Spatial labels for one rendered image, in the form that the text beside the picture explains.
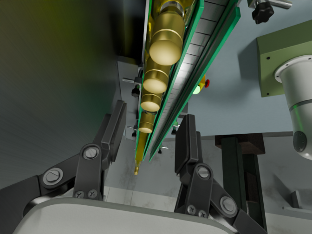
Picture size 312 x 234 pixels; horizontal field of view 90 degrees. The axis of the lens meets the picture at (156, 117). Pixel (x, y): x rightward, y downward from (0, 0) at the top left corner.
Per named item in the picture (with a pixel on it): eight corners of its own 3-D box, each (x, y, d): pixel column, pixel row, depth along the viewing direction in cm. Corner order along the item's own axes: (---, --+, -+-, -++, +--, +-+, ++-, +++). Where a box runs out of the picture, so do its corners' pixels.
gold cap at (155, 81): (148, 51, 21) (142, 75, 20) (173, 56, 22) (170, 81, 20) (146, 68, 25) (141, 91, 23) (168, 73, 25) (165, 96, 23)
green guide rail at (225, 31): (233, -8, 33) (236, 15, 30) (237, -6, 33) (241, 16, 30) (149, 155, 190) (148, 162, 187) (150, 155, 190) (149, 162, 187)
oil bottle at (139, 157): (139, 138, 136) (132, 172, 123) (146, 139, 136) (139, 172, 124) (139, 139, 141) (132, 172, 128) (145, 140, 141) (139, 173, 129)
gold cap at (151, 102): (145, 78, 27) (139, 99, 25) (165, 82, 27) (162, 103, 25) (143, 89, 30) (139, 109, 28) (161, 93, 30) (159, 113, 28)
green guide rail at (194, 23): (200, -16, 33) (199, 6, 29) (204, -15, 33) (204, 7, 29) (143, 154, 190) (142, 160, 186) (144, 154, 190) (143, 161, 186)
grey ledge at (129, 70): (123, 43, 61) (115, 64, 56) (145, 48, 62) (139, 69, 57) (128, 128, 146) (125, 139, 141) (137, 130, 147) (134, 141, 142)
